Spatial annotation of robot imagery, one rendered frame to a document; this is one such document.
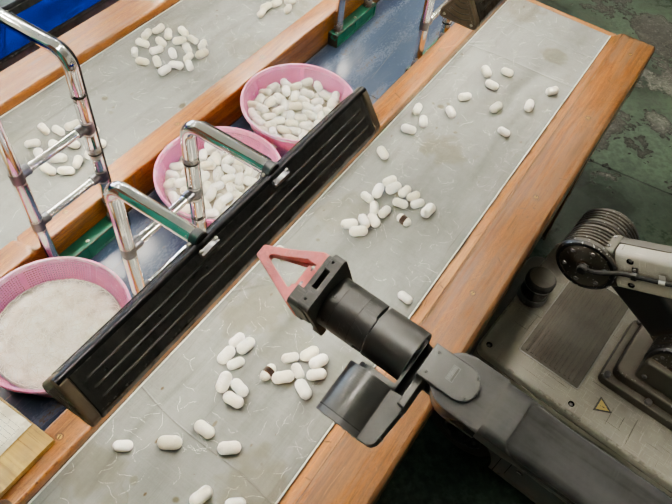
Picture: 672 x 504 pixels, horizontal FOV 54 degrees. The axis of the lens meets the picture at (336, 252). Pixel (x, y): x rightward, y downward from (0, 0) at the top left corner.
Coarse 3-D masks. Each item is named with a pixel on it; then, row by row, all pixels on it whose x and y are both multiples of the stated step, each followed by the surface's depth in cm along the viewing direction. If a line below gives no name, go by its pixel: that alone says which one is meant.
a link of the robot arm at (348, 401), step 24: (432, 360) 61; (456, 360) 61; (336, 384) 64; (360, 384) 63; (384, 384) 63; (432, 384) 61; (456, 384) 60; (480, 384) 60; (336, 408) 62; (360, 408) 62; (384, 408) 63; (408, 408) 66; (360, 432) 62; (384, 432) 62
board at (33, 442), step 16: (32, 432) 100; (16, 448) 98; (32, 448) 99; (48, 448) 100; (0, 464) 97; (16, 464) 97; (32, 464) 98; (0, 480) 95; (16, 480) 96; (0, 496) 95
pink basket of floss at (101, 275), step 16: (64, 256) 120; (16, 272) 118; (32, 272) 120; (48, 272) 121; (64, 272) 122; (80, 272) 122; (96, 272) 121; (112, 272) 119; (0, 288) 117; (16, 288) 119; (112, 288) 121; (0, 304) 117; (0, 384) 105
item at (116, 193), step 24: (192, 120) 94; (192, 144) 98; (216, 144) 92; (240, 144) 92; (192, 168) 101; (264, 168) 90; (120, 192) 85; (192, 192) 106; (120, 216) 91; (168, 216) 83; (192, 216) 111; (120, 240) 95; (144, 240) 100; (192, 240) 82; (216, 240) 83
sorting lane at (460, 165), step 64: (512, 0) 188; (448, 64) 168; (512, 64) 170; (576, 64) 173; (448, 128) 154; (512, 128) 156; (384, 192) 140; (448, 192) 142; (384, 256) 130; (448, 256) 131; (256, 320) 119; (192, 384) 111; (256, 384) 112; (320, 384) 113; (192, 448) 104; (256, 448) 105
